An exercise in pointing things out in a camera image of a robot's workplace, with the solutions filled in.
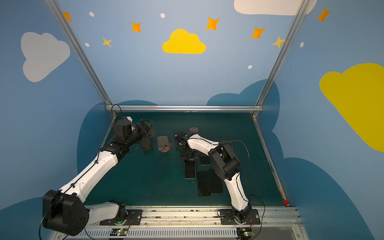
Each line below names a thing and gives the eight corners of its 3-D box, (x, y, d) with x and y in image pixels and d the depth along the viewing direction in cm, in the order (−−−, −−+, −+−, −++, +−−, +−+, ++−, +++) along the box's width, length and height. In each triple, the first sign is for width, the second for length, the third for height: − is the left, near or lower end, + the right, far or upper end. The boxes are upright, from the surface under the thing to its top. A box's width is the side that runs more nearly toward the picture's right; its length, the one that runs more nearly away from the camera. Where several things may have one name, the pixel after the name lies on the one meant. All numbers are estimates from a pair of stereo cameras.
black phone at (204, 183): (197, 195, 83) (197, 194, 81) (197, 172, 92) (197, 170, 89) (211, 195, 83) (211, 194, 81) (209, 172, 92) (210, 170, 90)
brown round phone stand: (159, 152, 102) (156, 142, 92) (160, 146, 105) (157, 136, 95) (170, 152, 102) (168, 142, 92) (171, 146, 105) (169, 136, 95)
